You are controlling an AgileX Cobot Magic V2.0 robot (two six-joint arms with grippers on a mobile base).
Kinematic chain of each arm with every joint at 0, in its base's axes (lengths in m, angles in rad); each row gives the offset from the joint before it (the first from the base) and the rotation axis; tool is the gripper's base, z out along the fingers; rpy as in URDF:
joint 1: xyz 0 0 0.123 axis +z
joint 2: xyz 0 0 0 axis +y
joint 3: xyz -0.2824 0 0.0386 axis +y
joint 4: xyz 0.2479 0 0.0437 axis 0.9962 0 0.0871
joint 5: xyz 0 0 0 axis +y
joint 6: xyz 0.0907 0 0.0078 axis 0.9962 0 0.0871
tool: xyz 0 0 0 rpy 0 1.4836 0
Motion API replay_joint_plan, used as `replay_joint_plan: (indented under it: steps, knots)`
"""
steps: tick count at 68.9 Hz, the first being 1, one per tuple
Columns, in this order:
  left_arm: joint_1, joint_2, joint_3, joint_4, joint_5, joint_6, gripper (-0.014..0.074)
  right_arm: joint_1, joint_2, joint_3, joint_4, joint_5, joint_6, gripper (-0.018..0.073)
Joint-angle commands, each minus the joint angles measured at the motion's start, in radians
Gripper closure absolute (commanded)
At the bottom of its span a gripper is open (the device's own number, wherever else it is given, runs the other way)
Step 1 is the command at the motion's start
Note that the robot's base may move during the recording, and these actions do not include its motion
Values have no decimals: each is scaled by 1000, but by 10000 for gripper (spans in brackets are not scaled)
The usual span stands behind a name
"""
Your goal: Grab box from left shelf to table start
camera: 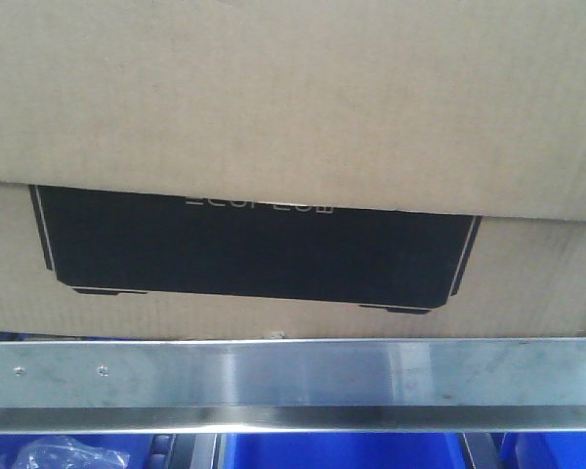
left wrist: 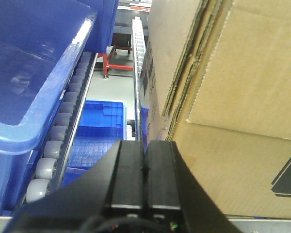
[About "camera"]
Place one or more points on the grey shelf upright post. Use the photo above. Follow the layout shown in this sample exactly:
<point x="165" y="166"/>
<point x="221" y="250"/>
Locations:
<point x="185" y="451"/>
<point x="479" y="451"/>

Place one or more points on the blue plastic bin middle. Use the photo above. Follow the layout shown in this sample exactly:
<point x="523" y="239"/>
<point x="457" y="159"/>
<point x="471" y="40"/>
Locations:
<point x="343" y="450"/>

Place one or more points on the grey shelf upright post right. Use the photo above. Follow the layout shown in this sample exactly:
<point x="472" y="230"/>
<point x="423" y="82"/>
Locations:
<point x="479" y="451"/>

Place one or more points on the grey shelf upright post left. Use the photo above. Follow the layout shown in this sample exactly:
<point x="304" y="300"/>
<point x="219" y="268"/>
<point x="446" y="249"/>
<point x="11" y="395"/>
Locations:
<point x="185" y="451"/>

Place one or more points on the blue plastic bin left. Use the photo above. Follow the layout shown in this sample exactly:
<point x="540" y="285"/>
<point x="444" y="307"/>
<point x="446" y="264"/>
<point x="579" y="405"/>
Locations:
<point x="137" y="446"/>

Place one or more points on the blue plastic bin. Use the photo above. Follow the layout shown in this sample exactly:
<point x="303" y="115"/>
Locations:
<point x="137" y="446"/>
<point x="557" y="450"/>
<point x="343" y="450"/>

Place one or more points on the metal shelf front rail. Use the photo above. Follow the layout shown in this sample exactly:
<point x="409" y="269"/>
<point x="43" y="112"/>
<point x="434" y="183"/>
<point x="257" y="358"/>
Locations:
<point x="464" y="385"/>

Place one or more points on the clear plastic bag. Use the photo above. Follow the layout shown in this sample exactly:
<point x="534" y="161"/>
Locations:
<point x="65" y="452"/>

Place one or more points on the blue plastic bin right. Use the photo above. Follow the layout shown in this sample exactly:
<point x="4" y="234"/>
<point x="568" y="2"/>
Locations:
<point x="557" y="450"/>

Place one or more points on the brown cardboard box black print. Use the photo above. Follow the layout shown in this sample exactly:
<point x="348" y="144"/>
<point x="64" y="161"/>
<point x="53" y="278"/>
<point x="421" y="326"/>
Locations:
<point x="293" y="169"/>

